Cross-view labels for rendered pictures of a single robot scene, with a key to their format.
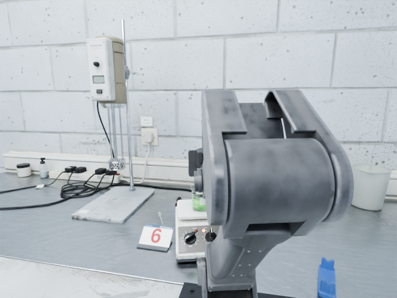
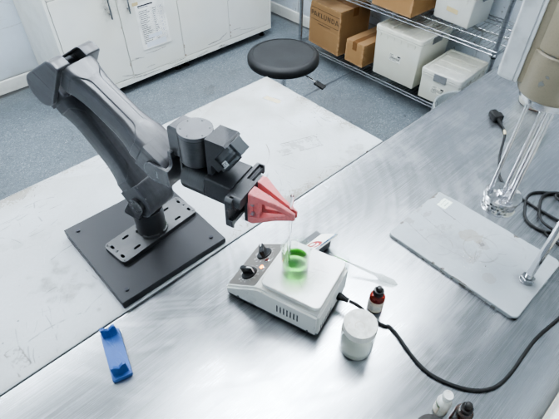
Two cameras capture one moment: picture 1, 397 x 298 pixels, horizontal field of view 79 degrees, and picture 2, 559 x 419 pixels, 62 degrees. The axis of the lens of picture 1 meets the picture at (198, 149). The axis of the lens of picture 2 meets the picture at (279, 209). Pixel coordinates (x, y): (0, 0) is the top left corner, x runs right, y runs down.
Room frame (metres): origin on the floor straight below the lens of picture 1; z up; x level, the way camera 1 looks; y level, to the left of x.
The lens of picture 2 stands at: (0.94, -0.44, 1.67)
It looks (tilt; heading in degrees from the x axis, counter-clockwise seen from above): 45 degrees down; 125
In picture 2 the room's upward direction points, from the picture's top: straight up
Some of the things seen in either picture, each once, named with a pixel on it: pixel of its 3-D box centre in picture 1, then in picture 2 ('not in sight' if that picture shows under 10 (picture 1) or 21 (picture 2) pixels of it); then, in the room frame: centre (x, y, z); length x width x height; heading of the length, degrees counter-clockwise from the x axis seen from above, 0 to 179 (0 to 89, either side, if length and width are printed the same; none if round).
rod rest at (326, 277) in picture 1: (327, 276); (114, 350); (0.47, -0.29, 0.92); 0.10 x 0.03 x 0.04; 153
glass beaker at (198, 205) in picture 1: (199, 197); (297, 258); (0.66, 0.00, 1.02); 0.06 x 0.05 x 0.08; 46
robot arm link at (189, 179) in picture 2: not in sight; (201, 173); (0.49, -0.04, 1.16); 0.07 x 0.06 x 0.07; 6
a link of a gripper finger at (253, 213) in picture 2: not in sight; (273, 201); (0.62, -0.01, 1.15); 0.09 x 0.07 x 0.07; 6
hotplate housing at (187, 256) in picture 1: (198, 226); (291, 282); (0.65, 0.00, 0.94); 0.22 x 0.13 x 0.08; 5
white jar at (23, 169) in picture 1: (23, 169); not in sight; (1.26, 0.95, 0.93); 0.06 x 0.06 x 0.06
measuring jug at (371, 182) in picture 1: (368, 185); not in sight; (0.90, -0.66, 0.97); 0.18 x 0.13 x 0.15; 144
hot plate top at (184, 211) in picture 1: (197, 208); (304, 273); (0.68, 0.00, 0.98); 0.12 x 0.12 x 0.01; 5
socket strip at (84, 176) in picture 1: (85, 175); not in sight; (1.20, 0.59, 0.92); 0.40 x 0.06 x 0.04; 78
